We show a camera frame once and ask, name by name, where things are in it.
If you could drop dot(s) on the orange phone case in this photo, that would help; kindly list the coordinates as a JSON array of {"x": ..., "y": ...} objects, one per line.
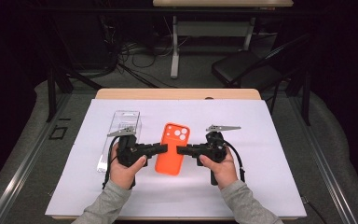
[{"x": 171, "y": 161}]

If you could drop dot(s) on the aluminium floor rail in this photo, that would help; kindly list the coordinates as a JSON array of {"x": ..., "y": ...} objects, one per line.
[
  {"x": 18, "y": 174},
  {"x": 326, "y": 174}
]

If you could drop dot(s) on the person's left hand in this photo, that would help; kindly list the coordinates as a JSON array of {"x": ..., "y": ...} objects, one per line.
[{"x": 122, "y": 175}]

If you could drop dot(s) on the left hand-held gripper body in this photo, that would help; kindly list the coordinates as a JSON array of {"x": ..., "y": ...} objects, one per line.
[{"x": 127, "y": 151}]

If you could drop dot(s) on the black metal stand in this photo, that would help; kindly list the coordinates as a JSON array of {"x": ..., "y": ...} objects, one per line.
[
  {"x": 306, "y": 93},
  {"x": 51, "y": 93}
]

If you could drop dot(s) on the person's right hand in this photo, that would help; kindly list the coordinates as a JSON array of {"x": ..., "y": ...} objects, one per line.
[{"x": 227, "y": 172}]

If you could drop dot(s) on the white table mat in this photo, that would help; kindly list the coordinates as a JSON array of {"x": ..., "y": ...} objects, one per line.
[{"x": 261, "y": 161}]

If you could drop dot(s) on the clear plastic ribbed box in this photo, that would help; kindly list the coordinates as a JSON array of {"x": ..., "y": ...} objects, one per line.
[{"x": 126, "y": 119}]

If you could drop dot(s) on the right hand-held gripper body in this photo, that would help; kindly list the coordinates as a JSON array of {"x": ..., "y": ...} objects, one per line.
[{"x": 214, "y": 149}]

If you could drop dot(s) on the wooden desk with white legs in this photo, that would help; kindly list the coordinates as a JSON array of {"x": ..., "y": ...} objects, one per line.
[{"x": 211, "y": 29}]

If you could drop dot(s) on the black folding chair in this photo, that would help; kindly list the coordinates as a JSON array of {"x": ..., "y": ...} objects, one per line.
[{"x": 245, "y": 67}]

